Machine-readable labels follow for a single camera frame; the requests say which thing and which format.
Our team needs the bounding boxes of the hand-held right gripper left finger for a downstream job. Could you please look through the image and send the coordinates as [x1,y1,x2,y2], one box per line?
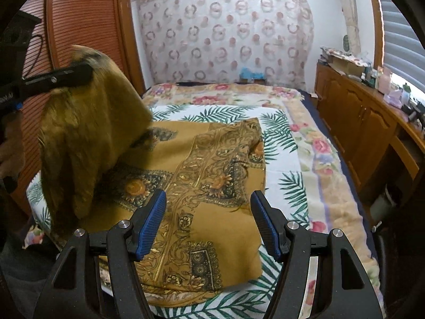
[33,189,167,319]

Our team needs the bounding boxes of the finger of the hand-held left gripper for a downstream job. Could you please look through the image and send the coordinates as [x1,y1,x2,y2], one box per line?
[22,63,94,91]

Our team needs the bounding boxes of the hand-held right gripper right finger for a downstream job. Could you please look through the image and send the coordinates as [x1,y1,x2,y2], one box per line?
[250,190,386,319]

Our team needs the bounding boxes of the brown patterned blouse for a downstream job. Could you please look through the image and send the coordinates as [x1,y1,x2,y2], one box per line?
[37,45,267,307]

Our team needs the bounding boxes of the person's left hand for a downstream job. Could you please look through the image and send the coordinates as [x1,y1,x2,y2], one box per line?
[0,111,24,182]

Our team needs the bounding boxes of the wooden slatted wardrobe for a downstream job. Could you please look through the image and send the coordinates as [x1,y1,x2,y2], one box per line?
[13,0,147,216]

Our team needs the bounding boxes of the bed with floral leaf sheet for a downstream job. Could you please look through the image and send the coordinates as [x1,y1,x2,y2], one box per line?
[23,83,386,319]

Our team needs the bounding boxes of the dark blue mattress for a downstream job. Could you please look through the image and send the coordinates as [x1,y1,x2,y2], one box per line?
[297,88,374,233]

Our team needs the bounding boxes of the white waste bin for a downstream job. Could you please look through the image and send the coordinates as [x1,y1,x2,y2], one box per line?
[369,189,401,221]

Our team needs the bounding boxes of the wooden sideboard cabinet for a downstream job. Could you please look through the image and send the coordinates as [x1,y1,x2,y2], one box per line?
[314,61,425,207]

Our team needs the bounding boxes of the blue crumpled bag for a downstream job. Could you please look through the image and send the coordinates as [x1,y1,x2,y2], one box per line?
[239,67,267,83]

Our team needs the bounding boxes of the open cardboard box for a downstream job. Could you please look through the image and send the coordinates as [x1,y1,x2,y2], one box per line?
[327,53,371,75]

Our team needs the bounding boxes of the pink box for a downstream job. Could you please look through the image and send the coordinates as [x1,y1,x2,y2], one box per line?
[378,67,394,91]

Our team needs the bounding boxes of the cream tied drape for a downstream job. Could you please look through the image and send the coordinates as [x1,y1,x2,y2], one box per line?
[334,0,362,55]

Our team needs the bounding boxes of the black cable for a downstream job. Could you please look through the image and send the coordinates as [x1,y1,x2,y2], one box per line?
[23,34,45,78]

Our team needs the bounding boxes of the ring patterned sheer curtain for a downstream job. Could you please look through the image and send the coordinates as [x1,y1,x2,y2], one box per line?
[132,0,315,91]

